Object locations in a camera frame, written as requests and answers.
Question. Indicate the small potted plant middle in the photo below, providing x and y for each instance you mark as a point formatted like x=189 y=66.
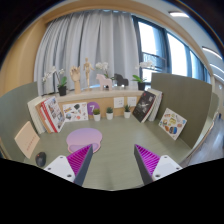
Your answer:
x=109 y=113

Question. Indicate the white wall socket right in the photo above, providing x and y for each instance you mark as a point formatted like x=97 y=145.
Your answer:
x=132 y=101

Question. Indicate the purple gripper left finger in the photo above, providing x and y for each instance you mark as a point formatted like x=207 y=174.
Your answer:
x=73 y=167

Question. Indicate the wooden shelf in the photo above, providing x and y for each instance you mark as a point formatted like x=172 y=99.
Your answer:
x=104 y=98

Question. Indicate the small potted plant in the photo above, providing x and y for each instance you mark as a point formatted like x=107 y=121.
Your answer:
x=96 y=114
x=127 y=111
x=109 y=113

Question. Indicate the small potted plant left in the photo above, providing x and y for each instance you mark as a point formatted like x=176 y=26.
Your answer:
x=96 y=114

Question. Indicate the wooden mannequin figure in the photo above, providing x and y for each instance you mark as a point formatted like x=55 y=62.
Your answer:
x=87 y=68

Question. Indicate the purple round number sign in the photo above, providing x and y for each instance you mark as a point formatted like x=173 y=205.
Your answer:
x=91 y=106

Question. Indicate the red and white magazine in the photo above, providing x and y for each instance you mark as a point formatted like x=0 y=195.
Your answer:
x=53 y=113

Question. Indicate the black book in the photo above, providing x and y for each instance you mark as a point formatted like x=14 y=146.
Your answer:
x=144 y=106

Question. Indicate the beige card board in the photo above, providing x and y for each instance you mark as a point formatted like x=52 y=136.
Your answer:
x=27 y=139

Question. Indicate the black computer mouse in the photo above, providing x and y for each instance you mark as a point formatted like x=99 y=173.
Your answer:
x=40 y=159

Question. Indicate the colourful sticker board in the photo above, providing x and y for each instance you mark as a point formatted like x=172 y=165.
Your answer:
x=172 y=123

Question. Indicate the white books behind black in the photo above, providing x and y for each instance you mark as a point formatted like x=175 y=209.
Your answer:
x=157 y=103

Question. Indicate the orange book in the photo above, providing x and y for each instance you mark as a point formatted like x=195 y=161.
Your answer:
x=43 y=117

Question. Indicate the white book stack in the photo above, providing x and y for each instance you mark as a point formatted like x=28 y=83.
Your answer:
x=34 y=114

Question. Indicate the wooden hand model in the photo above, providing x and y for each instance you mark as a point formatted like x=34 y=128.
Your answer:
x=75 y=76

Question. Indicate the white wall socket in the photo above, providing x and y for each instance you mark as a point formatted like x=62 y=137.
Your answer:
x=119 y=102
x=132 y=101

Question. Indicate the white orchid black pot right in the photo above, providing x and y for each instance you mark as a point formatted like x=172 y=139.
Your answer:
x=140 y=80

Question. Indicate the white orchid black pot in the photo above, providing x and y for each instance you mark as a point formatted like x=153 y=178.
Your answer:
x=62 y=80
x=140 y=80

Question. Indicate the small potted plant right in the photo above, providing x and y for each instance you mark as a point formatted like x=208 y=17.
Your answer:
x=127 y=111

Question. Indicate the purple mouse pad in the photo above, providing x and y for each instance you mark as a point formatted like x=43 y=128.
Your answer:
x=83 y=137

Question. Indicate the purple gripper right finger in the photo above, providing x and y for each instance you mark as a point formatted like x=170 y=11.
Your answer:
x=153 y=167

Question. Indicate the grey curtain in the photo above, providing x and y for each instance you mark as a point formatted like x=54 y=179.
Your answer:
x=90 y=36

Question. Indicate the black horse figurine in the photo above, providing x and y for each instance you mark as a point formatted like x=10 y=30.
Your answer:
x=121 y=81

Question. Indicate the white orchid behind horse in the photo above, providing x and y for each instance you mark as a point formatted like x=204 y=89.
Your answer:
x=104 y=67

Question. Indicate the white orchid black pot left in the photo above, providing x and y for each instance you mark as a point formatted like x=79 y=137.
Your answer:
x=62 y=80

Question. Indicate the sticker picture card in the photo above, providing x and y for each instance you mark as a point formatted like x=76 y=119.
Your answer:
x=75 y=112

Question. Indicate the white wall socket left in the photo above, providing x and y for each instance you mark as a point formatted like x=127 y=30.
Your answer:
x=119 y=102

